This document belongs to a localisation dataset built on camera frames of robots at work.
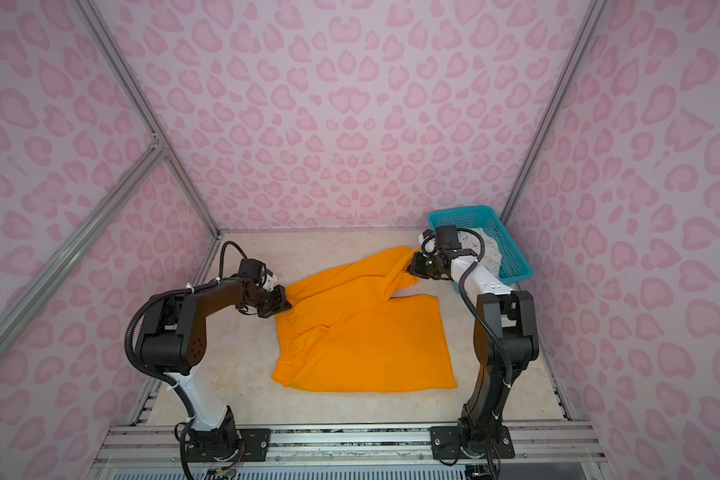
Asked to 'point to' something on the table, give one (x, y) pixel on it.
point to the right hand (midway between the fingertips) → (411, 263)
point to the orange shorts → (342, 331)
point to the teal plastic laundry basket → (515, 266)
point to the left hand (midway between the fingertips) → (292, 300)
